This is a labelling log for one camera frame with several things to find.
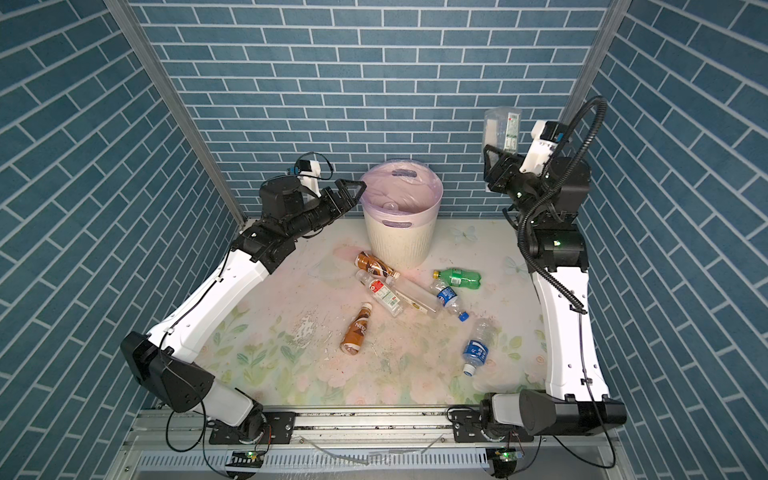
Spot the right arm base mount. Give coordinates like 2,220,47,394
445,405,533,443

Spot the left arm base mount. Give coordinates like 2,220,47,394
208,411,296,446

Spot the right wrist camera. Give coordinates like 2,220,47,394
519,120,567,176

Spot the clear bottle red white label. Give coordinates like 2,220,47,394
355,270,403,317

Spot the green soda bottle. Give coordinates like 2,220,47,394
433,268,482,290

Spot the frosted clear tall bottle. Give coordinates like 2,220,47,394
391,275,441,318

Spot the water bottle blue label white cap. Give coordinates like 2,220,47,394
462,319,497,377

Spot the clear bottle green cap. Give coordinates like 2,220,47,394
483,107,522,153

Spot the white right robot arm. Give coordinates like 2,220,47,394
480,145,627,437

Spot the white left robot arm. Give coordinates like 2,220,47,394
120,175,366,441

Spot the white bin with pink liner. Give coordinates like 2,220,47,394
361,160,443,270

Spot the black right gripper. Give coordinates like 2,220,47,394
483,144,545,230

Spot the brown drink bottle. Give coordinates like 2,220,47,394
354,251,400,280
340,302,373,355

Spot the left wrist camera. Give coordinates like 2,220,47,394
288,158,321,194

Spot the aluminium front rail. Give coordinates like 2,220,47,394
124,406,620,454

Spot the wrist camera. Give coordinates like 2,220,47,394
288,158,321,194
519,120,567,176

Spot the clear bottle blue cap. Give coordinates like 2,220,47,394
430,279,469,322

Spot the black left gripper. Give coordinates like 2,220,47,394
281,179,364,243

